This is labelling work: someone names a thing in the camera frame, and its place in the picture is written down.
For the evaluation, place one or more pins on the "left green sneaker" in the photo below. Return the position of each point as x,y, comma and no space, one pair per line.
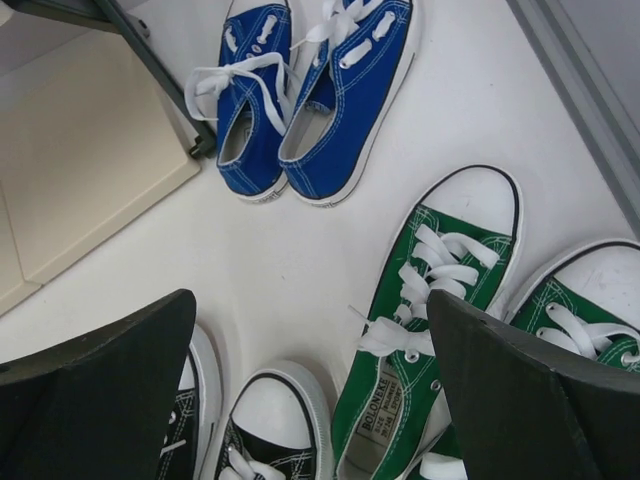
462,237

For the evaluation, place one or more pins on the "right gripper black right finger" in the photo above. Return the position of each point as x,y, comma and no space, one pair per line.
523,408

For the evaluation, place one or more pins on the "left black sneaker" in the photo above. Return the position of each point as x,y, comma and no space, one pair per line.
195,413

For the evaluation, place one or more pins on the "left blue sneaker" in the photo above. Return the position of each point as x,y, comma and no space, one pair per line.
246,96

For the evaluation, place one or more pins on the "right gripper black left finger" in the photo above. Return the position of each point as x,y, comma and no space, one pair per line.
97,406

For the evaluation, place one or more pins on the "blue sneaker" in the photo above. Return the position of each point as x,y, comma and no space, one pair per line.
246,96
361,53

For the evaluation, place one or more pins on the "right green sneaker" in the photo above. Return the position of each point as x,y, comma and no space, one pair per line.
585,302

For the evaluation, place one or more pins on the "green sneaker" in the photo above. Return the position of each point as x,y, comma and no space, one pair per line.
462,237
585,302

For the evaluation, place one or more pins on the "beige black shoe shelf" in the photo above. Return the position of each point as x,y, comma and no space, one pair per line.
82,155

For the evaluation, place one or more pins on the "black sneaker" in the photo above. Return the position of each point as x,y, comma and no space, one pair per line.
195,413
278,427

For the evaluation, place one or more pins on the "right blue sneaker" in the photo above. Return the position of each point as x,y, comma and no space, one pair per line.
361,53

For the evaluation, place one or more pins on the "grey aluminium corner post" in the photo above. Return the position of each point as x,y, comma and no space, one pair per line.
590,51

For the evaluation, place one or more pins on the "right black sneaker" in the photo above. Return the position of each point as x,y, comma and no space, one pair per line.
278,427

